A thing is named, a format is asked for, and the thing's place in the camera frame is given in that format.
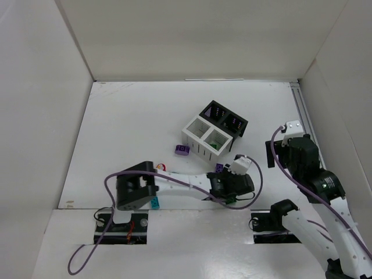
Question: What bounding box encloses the green square lego brick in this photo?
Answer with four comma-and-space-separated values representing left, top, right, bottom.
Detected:
226, 197, 236, 205

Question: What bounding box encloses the red white flower lego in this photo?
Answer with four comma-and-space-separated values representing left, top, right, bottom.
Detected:
156, 163, 167, 171

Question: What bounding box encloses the teal rectangular lego brick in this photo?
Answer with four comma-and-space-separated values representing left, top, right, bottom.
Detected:
150, 196, 160, 210

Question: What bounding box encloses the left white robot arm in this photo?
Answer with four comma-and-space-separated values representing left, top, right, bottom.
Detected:
113, 160, 255, 223

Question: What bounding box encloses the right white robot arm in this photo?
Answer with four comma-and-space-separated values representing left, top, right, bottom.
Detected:
265, 133, 371, 278

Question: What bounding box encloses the purple rectangular lego brick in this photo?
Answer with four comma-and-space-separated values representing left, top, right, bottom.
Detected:
214, 163, 224, 173

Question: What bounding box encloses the white double bin container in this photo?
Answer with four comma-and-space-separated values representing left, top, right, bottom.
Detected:
181, 116, 233, 166

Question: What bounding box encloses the black double bin container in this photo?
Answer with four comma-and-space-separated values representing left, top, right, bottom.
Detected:
199, 101, 248, 138

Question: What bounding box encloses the purple round lego brick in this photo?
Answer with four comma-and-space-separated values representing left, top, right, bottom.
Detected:
174, 145, 190, 156

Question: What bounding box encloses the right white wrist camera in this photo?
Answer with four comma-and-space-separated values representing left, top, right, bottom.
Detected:
281, 120, 305, 145

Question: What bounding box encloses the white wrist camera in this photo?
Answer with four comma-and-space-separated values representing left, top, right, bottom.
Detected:
281, 120, 305, 145
228, 155, 252, 175

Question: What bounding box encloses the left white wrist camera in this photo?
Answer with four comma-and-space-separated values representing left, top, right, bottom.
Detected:
228, 155, 252, 175

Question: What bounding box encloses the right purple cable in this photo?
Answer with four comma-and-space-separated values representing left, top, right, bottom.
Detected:
270, 125, 372, 253

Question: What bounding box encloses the aluminium rail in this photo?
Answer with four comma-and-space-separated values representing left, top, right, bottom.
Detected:
289, 81, 326, 168

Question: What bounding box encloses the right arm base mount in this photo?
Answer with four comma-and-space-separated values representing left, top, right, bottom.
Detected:
249, 199, 300, 244

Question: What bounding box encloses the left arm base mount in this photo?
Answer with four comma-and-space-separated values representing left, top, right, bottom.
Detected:
93, 207, 149, 245

